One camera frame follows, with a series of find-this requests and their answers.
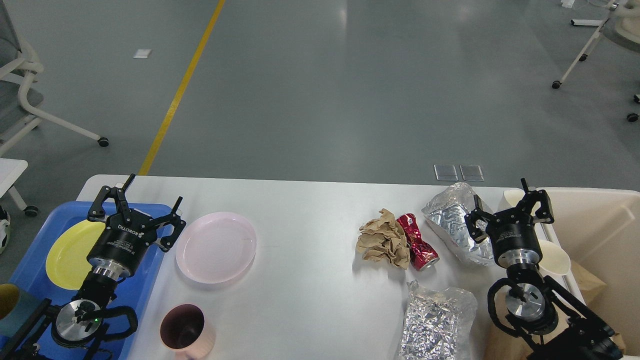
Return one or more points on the beige waste bin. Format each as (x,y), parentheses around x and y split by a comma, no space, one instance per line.
(599,230)

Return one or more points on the crushed red can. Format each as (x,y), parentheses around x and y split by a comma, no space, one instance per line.
(422,254)

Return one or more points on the cream paper cup lower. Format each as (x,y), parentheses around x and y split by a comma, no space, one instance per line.
(554,260)

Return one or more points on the white office chair left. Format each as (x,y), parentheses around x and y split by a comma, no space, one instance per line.
(20,104)

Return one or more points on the floor socket plate right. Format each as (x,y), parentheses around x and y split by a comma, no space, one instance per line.
(472,173)

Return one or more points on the white side table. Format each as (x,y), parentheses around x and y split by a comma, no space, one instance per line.
(10,171)

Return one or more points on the blue plastic tray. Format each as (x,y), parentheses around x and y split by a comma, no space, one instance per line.
(30,276)

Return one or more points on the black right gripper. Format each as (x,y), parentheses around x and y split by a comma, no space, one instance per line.
(512,234)

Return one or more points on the silver foil bag upper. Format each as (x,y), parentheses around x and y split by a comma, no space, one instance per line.
(446,214)

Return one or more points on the cream paper cup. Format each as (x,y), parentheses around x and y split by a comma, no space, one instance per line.
(554,260)
(510,199)

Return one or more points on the sneaker shoe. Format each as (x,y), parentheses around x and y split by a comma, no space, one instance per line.
(5,223)

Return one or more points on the crumpled brown paper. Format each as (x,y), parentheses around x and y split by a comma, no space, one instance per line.
(383,238)

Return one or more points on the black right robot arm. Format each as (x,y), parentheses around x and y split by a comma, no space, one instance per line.
(525,304)

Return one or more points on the teal mug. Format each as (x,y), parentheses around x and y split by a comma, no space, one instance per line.
(16,306)

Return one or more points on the cream paper cup upper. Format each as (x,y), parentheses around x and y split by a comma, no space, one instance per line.
(510,199)

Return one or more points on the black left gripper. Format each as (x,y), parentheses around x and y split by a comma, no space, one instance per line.
(122,245)

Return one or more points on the pink plate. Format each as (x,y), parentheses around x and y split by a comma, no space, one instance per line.
(216,248)

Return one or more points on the silver foil bag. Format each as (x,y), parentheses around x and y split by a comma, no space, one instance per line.
(437,324)
(446,214)

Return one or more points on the yellow plate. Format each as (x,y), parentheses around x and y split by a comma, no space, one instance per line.
(66,264)

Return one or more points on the floor socket plate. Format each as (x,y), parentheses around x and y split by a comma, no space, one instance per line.
(445,172)
(472,173)

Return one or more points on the pink ribbed mug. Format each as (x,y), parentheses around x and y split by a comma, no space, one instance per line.
(186,332)

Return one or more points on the silver foil bag lower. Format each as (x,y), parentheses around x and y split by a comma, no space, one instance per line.
(437,324)

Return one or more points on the floor socket plate left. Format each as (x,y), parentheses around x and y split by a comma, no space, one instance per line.
(445,172)

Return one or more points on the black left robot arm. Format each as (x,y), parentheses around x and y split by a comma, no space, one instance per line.
(89,319)

